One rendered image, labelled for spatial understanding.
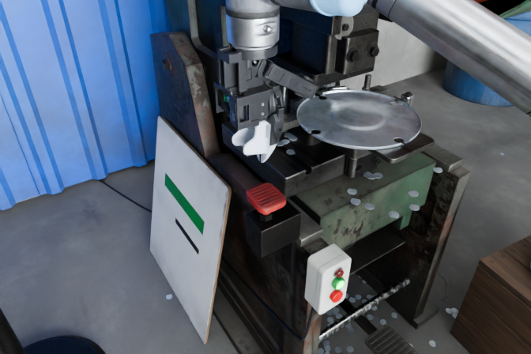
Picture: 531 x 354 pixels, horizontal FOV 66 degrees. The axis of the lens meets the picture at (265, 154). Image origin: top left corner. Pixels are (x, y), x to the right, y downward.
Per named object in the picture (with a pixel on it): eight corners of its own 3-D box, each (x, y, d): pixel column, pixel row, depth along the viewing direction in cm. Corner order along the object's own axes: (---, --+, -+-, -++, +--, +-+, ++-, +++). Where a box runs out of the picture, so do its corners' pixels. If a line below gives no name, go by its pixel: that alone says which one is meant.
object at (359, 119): (273, 110, 101) (273, 107, 100) (358, 84, 114) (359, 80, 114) (355, 165, 81) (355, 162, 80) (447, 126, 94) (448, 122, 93)
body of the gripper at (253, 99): (215, 115, 66) (209, 42, 60) (260, 102, 70) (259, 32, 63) (239, 135, 61) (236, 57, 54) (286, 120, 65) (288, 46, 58)
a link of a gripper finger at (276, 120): (257, 137, 69) (257, 90, 64) (266, 134, 70) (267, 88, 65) (273, 150, 65) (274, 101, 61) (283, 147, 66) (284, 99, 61)
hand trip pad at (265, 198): (288, 228, 79) (289, 198, 75) (262, 241, 76) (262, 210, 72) (268, 209, 84) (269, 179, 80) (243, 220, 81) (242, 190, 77)
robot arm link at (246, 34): (260, 3, 61) (293, 15, 56) (261, 33, 64) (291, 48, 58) (216, 10, 58) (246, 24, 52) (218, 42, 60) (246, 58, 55)
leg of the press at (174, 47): (318, 404, 117) (355, 132, 68) (285, 428, 112) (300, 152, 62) (185, 220, 181) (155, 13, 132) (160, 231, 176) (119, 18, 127)
